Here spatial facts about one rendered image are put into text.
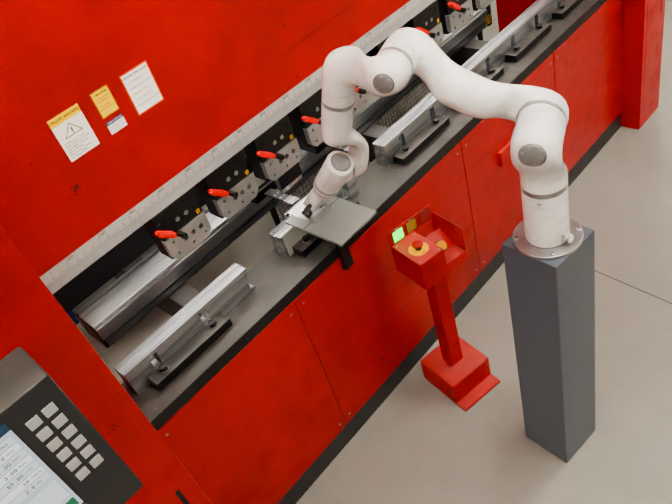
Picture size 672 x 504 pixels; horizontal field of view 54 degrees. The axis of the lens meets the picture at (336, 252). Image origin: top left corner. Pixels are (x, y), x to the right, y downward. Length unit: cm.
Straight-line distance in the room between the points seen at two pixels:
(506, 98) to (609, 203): 199
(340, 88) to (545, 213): 63
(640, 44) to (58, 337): 317
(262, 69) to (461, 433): 158
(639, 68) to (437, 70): 237
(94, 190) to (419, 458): 161
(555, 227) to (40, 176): 130
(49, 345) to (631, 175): 301
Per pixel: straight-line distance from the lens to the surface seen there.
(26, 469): 127
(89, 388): 174
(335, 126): 185
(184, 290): 236
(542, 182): 176
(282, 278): 223
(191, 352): 210
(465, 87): 167
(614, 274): 326
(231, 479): 240
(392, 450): 276
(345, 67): 173
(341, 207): 222
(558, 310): 200
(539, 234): 188
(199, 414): 214
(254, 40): 200
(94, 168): 178
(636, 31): 388
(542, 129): 164
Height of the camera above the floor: 231
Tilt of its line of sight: 40 degrees down
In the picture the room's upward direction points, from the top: 19 degrees counter-clockwise
